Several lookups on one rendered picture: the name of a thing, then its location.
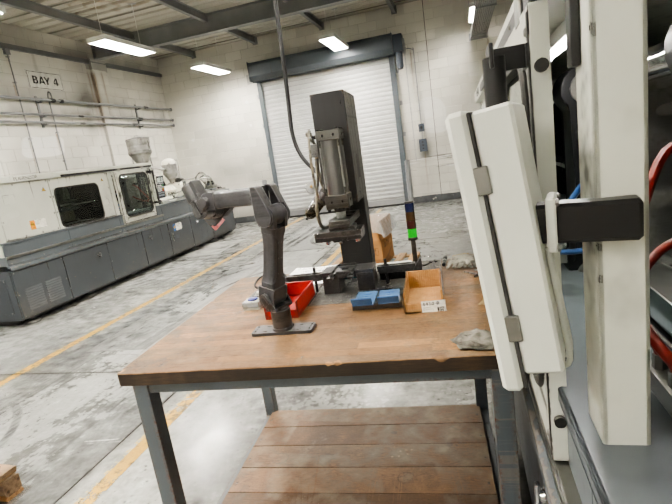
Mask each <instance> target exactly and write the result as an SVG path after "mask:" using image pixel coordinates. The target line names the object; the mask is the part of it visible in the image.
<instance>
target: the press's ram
mask: <svg viewBox="0 0 672 504"><path fill-rule="evenodd" d="M334 211H335V212H336V216H335V217H334V218H332V219H331V220H330V221H329V228H327V229H320V230H318V231H317V232H316V233H315V234H314V238H315V243H324V242H326V245H330V244H331V242H333V243H336V242H339V244H343V242H346V241H348V240H352V239H355V240H356V242H360V240H361V238H362V237H363V236H364V234H365V227H364V224H362V225H357V222H355V220H356V219H357V218H358V217H359V216H360V212H359V209H357V210H350V211H347V210H346V208H339V209H334Z"/></svg>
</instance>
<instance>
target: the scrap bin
mask: <svg viewBox="0 0 672 504"><path fill-rule="evenodd" d="M285 284H287V294H288V295H289V297H290V298H291V300H292V304H291V305H289V307H290V311H291V317H292V318H299V317H300V315H301V314H302V312H303V311H304V310H305V308H306V307H307V305H308V304H309V303H310V301H311V300H312V298H313V297H314V296H315V290H314V284H313V280H309V281H298V282H287V283H285ZM264 313H265V318H266V320H272V317H271V312H267V311H266V309H265V308H264Z"/></svg>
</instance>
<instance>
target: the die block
mask: <svg viewBox="0 0 672 504"><path fill-rule="evenodd" d="M347 275H348V274H339V275H335V277H334V279H333V280H332V281H331V282H329V283H328V281H327V280H326V279H327V276H322V280H323V287H324V293H325V294H337V293H341V292H342V290H343V288H344V287H345V281H344V278H347ZM354 277H357V282H358V289H359V291H362V290H373V289H376V287H377V285H378V277H377V269H376V265H375V268H374V270H373V271H371V272H361V273H355V275H354Z"/></svg>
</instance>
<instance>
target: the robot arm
mask: <svg viewBox="0 0 672 504"><path fill-rule="evenodd" d="M181 190H182V192H183V194H184V196H185V198H186V199H187V201H188V203H189V205H191V206H192V208H193V214H194V216H195V217H196V218H197V219H204V220H205V221H206V222H207V223H208V224H209V226H211V227H212V228H213V229H214V230H217V229H218V228H219V227H220V225H221V224H222V223H223V222H224V221H225V220H224V219H223V217H224V216H228V215H229V214H230V212H231V211H232V210H233V209H234V208H235V207H241V206H252V207H253V212H254V217H255V221H256V223H257V224H258V227H261V234H262V240H263V276H262V280H261V285H259V286H258V288H259V301H260V303H261V304H262V306H263V308H265V309H266V311H267V312H271V317H272V323H273V325H263V326H258V327H256V329H255V330H254V331H253V332H252V333H251V334H252V337H261V336H276V335H291V334H306V333H311V332H312V331H313V330H314V328H315V326H316V323H315V322H304V323H293V322H292V317H291V311H290V307H289V305H291V304H292V300H291V298H290V297H289V295H288V294H287V284H285V278H284V271H283V242H284V234H285V226H288V220H289V218H290V209H289V207H288V205H287V203H286V201H285V200H284V198H283V196H282V194H281V192H280V191H279V189H278V187H277V185H276V184H275V183H269V184H264V185H263V186H254V187H249V188H240V189H232V190H219V191H214V192H208V191H206V190H205V188H204V186H203V184H202V182H201V181H200V180H193V181H190V182H189V183H187V184H185V185H184V186H183V187H182V188H181ZM268 191H269V192H268ZM269 196H270V198H269ZM270 201H271V202H270Z"/></svg>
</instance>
